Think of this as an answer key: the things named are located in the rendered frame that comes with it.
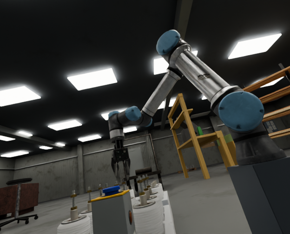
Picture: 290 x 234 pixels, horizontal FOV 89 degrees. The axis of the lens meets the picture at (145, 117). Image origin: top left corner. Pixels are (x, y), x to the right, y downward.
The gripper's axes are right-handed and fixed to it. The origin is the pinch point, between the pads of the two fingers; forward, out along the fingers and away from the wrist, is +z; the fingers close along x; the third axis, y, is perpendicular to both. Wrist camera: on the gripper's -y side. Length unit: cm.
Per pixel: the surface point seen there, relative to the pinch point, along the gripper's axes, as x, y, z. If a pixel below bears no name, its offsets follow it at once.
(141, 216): -0.1, 31.0, 11.2
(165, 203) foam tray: 24.2, -14.7, 18.2
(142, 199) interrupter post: 2.0, 28.0, 7.5
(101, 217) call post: -10.5, 44.2, 6.5
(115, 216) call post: -7.8, 45.2, 6.8
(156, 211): 4.9, 30.9, 11.3
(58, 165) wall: -289, -1102, -175
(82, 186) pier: -139, -1023, -13
